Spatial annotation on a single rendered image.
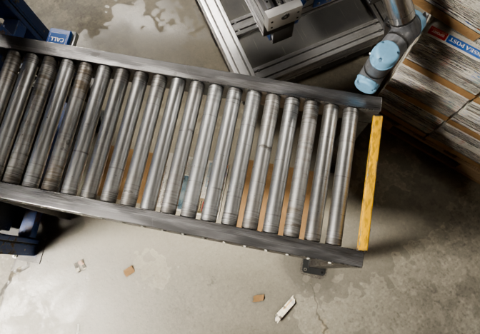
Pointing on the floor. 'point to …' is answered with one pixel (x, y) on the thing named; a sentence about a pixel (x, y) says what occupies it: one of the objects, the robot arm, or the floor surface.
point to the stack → (438, 95)
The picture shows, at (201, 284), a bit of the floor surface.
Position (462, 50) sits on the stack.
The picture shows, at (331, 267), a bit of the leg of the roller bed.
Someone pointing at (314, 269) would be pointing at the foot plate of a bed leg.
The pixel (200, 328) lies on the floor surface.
